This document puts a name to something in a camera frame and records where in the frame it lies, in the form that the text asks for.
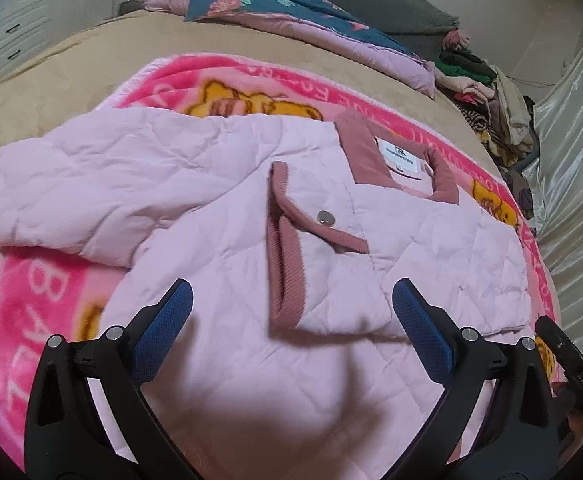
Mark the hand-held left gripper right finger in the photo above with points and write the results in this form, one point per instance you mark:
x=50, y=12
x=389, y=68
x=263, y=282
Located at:
x=421, y=330

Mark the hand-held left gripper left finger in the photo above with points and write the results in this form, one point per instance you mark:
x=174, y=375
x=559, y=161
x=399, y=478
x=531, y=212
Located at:
x=164, y=327

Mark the pink quilted jacket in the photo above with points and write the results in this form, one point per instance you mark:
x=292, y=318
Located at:
x=251, y=200

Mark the pile of mixed clothes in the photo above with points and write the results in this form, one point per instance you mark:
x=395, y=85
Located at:
x=486, y=95

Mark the person's right hand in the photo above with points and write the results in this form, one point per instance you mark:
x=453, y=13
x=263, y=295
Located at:
x=577, y=422

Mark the pink printed blanket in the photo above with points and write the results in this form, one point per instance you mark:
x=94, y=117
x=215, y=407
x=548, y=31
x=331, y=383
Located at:
x=36, y=320

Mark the white satin curtain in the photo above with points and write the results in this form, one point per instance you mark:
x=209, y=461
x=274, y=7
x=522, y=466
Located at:
x=571, y=160

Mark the beige bed sheet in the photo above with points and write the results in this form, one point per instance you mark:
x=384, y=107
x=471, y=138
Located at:
x=96, y=55

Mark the white drawer cabinet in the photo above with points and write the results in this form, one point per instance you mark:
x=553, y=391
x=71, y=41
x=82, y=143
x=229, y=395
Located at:
x=16, y=15

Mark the teal floral quilt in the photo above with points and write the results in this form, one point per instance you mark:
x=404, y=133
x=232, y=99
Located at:
x=291, y=5

